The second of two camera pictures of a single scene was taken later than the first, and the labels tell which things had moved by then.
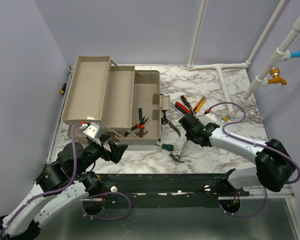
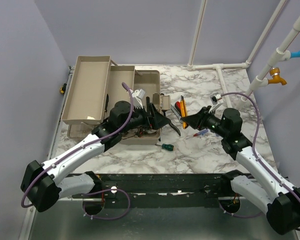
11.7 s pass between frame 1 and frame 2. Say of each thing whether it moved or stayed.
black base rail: stayed
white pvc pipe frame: stayed
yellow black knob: stayed
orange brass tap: stayed
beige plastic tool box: stayed
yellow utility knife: moved
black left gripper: moved
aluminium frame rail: stayed
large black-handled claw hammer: moved
